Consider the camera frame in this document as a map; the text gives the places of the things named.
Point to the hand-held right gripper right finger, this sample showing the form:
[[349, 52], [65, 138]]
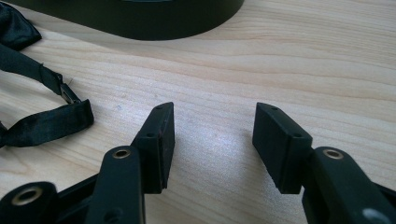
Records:
[[281, 149]]

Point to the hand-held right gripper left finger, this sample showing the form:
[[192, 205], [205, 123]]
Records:
[[154, 149]]

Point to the black round box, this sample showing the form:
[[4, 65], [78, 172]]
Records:
[[140, 18]]

